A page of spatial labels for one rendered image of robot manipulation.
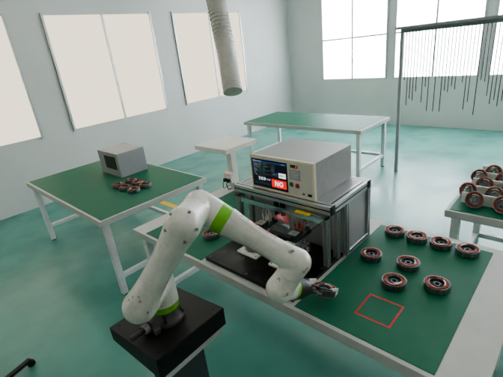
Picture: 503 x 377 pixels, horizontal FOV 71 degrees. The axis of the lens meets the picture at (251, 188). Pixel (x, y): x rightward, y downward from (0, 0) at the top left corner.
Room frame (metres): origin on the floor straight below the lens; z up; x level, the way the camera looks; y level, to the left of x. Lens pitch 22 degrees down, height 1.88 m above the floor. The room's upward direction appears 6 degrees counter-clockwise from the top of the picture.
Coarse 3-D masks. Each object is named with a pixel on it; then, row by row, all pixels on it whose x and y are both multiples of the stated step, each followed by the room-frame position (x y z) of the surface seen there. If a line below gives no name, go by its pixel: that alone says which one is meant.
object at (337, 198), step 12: (348, 180) 1.89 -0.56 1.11; (360, 180) 1.87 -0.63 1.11; (252, 192) 1.93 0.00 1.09; (264, 192) 1.86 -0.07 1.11; (276, 192) 1.83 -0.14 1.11; (336, 192) 1.74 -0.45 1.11; (348, 192) 1.72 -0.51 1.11; (360, 192) 1.78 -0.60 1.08; (288, 204) 1.74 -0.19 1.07; (300, 204) 1.69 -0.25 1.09; (312, 204) 1.63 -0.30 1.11; (324, 204) 1.61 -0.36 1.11; (336, 204) 1.59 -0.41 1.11
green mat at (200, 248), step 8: (232, 192) 2.81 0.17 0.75; (224, 200) 2.65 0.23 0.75; (232, 200) 2.63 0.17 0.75; (248, 208) 2.45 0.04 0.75; (248, 216) 2.31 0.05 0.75; (152, 232) 2.23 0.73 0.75; (160, 232) 2.22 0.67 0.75; (200, 232) 2.15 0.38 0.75; (200, 240) 2.04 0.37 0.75; (208, 240) 2.02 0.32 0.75; (216, 240) 2.01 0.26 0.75; (224, 240) 2.00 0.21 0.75; (192, 248) 1.94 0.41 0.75; (200, 248) 1.93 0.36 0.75; (208, 248) 1.92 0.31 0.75; (216, 248) 1.91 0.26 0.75; (192, 256) 1.85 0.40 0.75; (200, 256) 1.84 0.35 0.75
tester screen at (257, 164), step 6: (252, 162) 1.95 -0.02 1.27; (258, 162) 1.92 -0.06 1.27; (264, 162) 1.88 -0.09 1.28; (270, 162) 1.85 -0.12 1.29; (258, 168) 1.92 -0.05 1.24; (264, 168) 1.89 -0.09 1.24; (270, 168) 1.86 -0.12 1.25; (276, 168) 1.82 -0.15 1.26; (282, 168) 1.80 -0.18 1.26; (258, 174) 1.92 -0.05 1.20; (264, 174) 1.89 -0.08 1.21; (270, 174) 1.86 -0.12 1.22; (270, 180) 1.86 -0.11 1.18; (282, 180) 1.80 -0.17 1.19; (270, 186) 1.86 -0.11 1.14
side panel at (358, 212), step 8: (368, 192) 1.85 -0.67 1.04; (352, 200) 1.74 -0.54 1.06; (360, 200) 1.80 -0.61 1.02; (368, 200) 1.85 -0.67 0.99; (352, 208) 1.74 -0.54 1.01; (360, 208) 1.81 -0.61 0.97; (368, 208) 1.85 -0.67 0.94; (352, 216) 1.74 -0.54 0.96; (360, 216) 1.81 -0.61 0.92; (368, 216) 1.85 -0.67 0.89; (352, 224) 1.74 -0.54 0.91; (360, 224) 1.81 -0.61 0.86; (368, 224) 1.85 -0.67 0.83; (352, 232) 1.74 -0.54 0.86; (360, 232) 1.81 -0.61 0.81; (368, 232) 1.86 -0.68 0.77; (352, 240) 1.74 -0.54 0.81; (360, 240) 1.78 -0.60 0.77; (352, 248) 1.71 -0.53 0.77
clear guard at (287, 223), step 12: (276, 216) 1.63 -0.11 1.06; (288, 216) 1.62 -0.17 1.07; (300, 216) 1.60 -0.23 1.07; (312, 216) 1.59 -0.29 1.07; (324, 216) 1.57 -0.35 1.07; (264, 228) 1.57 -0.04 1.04; (276, 228) 1.53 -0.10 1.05; (288, 228) 1.49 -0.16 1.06; (300, 228) 1.48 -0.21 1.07; (312, 228) 1.47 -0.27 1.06; (288, 240) 1.45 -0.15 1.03; (300, 240) 1.41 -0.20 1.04
